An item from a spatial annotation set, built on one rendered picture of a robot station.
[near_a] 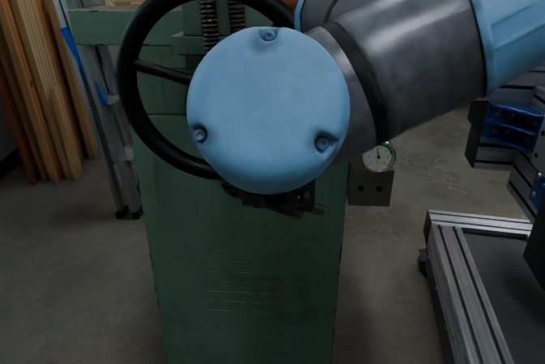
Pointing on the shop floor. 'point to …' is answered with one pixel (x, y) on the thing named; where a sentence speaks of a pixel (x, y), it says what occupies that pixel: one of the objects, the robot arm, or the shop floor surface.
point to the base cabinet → (238, 263)
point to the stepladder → (94, 79)
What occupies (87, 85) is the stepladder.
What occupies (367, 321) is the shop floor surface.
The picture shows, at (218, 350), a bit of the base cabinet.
